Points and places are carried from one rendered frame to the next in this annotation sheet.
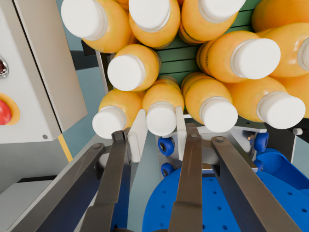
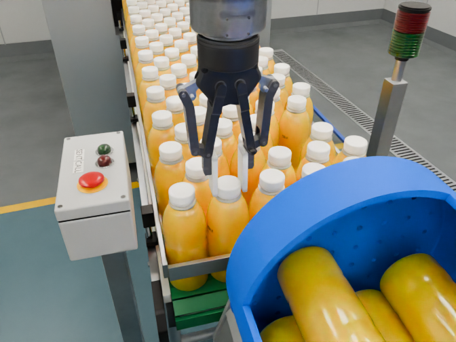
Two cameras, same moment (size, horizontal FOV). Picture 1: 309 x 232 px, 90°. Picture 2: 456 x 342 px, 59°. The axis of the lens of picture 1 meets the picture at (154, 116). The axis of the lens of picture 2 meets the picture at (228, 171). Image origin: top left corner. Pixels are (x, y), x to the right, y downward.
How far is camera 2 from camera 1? 60 cm
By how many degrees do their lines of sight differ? 77
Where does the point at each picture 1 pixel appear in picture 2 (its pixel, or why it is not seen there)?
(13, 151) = not seen: outside the picture
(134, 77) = not seen: hidden behind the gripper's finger
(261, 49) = (278, 148)
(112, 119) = (187, 185)
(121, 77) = (195, 165)
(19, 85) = (117, 169)
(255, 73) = (281, 155)
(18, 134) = (95, 199)
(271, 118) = (307, 172)
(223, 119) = (275, 176)
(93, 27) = (178, 149)
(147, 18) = not seen: hidden behind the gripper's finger
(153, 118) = (221, 180)
